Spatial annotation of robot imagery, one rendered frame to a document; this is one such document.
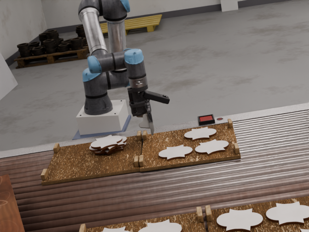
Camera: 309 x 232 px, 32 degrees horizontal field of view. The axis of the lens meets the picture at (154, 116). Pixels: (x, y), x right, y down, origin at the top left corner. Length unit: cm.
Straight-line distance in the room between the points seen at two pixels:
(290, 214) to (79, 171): 93
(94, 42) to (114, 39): 32
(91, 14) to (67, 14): 818
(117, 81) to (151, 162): 68
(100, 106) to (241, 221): 127
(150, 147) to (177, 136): 15
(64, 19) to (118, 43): 806
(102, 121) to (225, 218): 120
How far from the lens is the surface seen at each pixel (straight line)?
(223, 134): 236
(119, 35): 263
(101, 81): 274
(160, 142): 237
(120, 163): 225
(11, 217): 184
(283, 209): 177
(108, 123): 276
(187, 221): 177
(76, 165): 233
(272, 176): 202
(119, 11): 256
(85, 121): 279
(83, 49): 826
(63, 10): 1066
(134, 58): 217
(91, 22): 243
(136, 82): 220
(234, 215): 176
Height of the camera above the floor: 188
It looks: 21 degrees down
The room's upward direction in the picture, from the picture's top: 10 degrees counter-clockwise
